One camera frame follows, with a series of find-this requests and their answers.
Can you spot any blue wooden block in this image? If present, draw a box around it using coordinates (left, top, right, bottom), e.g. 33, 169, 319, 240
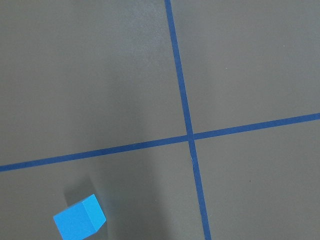
53, 194, 107, 240

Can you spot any blue tape line crosswise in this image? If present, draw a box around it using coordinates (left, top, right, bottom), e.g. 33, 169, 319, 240
0, 113, 320, 172

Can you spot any blue tape line lengthwise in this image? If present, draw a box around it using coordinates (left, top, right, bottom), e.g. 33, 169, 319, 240
164, 0, 212, 240

